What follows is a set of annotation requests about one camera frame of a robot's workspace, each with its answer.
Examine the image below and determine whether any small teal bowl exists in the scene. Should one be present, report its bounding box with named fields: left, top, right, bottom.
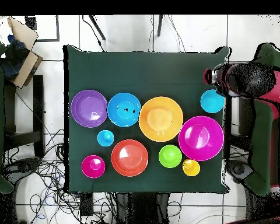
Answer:
left=199, top=89, right=225, bottom=114

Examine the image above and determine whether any large orange bowl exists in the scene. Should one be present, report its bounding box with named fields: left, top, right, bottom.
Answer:
left=138, top=96, right=184, bottom=142

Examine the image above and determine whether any large pink bowl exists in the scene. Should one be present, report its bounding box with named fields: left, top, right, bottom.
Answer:
left=178, top=115, right=225, bottom=162

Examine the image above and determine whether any dark green tablecloth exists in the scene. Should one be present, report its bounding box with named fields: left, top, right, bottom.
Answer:
left=63, top=44, right=232, bottom=195

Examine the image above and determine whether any black tripod leg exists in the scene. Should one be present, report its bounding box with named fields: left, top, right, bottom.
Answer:
left=156, top=15, right=164, bottom=37
left=88, top=15, right=106, bottom=41

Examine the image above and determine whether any small green bowl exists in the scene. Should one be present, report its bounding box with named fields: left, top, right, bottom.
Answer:
left=158, top=144, right=183, bottom=169

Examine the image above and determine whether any yellow cup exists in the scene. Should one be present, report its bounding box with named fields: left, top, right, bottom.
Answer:
left=182, top=158, right=201, bottom=177

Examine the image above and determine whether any medium blue bowl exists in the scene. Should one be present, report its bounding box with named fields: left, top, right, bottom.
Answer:
left=107, top=92, right=142, bottom=128

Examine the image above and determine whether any red-orange bowl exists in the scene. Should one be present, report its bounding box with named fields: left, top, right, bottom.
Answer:
left=111, top=139, right=149, bottom=177

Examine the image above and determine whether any blue cup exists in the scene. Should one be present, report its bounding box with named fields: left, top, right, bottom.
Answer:
left=97, top=129, right=115, bottom=148

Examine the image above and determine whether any purple bowl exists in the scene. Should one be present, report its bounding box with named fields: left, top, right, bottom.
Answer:
left=70, top=89, right=109, bottom=128

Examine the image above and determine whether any small crimson bowl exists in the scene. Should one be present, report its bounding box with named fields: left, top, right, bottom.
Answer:
left=80, top=154, right=106, bottom=179

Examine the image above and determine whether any black stool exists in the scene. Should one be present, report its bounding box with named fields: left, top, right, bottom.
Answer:
left=3, top=74, right=46, bottom=159

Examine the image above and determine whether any black power strip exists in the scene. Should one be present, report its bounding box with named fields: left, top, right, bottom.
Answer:
left=80, top=192, right=94, bottom=216

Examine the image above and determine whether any cardboard box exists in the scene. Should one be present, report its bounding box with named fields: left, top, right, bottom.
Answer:
left=0, top=17, right=44, bottom=89

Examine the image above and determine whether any tangle of cables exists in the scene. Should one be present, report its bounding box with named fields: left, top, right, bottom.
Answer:
left=2, top=128, right=117, bottom=224

